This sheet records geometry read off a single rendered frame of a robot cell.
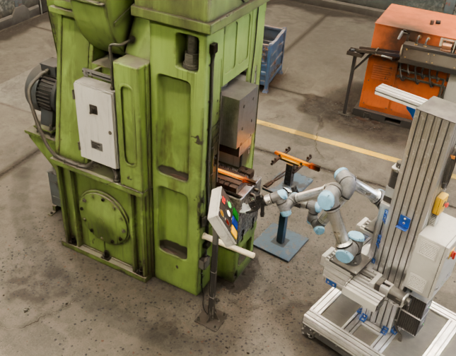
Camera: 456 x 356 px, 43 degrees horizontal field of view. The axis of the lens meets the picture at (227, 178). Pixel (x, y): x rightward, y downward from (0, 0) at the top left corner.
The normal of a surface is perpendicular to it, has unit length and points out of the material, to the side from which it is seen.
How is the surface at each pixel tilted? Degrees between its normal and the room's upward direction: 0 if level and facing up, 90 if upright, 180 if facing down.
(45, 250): 0
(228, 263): 90
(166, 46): 89
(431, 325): 0
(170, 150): 89
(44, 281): 0
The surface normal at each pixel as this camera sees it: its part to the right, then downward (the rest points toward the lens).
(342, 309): 0.05, -0.82
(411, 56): -0.44, 0.49
